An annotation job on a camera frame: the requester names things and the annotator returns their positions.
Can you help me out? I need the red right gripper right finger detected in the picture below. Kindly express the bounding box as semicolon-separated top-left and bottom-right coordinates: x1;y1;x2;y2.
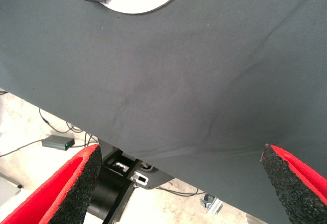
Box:
260;143;327;224

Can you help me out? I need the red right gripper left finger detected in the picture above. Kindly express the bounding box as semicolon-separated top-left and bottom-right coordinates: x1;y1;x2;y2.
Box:
0;143;103;224

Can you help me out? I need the grey device box green light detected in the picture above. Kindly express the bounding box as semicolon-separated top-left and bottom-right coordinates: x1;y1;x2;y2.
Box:
41;135;76;151

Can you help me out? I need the small silver metal clip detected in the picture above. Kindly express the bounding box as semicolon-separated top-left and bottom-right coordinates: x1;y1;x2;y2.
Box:
130;172;149;186

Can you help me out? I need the caster wheel with aluminium profile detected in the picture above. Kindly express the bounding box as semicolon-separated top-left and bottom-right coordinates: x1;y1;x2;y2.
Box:
200;194;223;216

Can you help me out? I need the dark grey table cloth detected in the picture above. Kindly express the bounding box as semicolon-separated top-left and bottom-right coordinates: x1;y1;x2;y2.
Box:
0;0;327;224

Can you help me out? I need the black cylindrical frame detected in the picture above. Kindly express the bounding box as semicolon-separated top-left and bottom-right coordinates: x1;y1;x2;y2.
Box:
86;147;141;224

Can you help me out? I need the thin grey floor cable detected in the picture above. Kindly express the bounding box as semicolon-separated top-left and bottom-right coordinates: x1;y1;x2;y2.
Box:
0;139;43;158

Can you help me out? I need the thin black floor cable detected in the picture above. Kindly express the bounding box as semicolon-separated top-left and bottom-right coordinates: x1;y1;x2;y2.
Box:
38;108;99;148
155;185;205;198

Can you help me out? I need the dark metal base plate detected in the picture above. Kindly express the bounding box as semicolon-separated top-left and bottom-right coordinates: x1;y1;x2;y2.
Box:
132;159;174;190

